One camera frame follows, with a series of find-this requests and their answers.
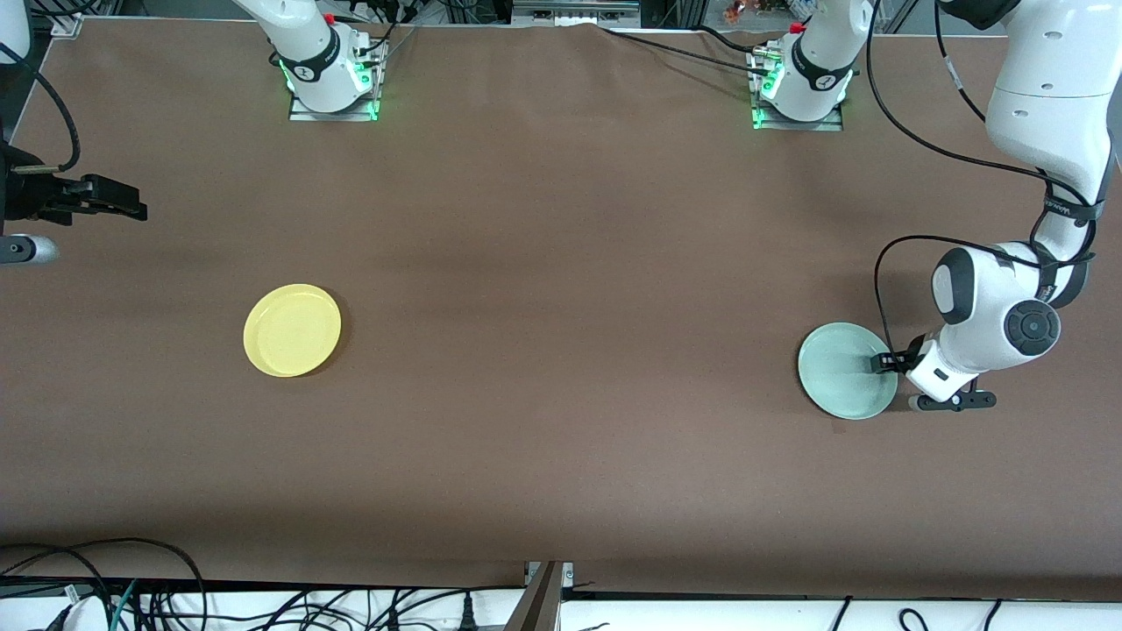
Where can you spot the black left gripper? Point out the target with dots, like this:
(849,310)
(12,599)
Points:
(903,360)

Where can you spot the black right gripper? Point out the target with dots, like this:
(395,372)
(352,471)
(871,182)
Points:
(24,194)

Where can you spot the pale green round plate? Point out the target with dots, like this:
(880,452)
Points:
(841,377)

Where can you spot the yellow round plate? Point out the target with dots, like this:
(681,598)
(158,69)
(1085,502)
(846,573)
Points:
(292,330)

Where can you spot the white lower shelf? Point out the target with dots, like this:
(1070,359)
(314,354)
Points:
(701,618)

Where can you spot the brown table cover sheet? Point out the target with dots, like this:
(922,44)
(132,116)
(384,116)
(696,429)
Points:
(561,219)

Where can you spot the black power plug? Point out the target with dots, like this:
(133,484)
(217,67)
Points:
(467,613)

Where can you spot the aluminium frame corner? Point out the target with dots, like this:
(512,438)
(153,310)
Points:
(68,24)

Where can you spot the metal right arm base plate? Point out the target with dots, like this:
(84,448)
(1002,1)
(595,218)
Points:
(333,116)

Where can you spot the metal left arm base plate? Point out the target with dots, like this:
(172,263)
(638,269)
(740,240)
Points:
(798,126)

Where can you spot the aluminium frame profile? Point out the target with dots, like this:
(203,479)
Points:
(536,605)

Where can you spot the metal rail with sockets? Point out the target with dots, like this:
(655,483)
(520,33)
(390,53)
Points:
(574,10)

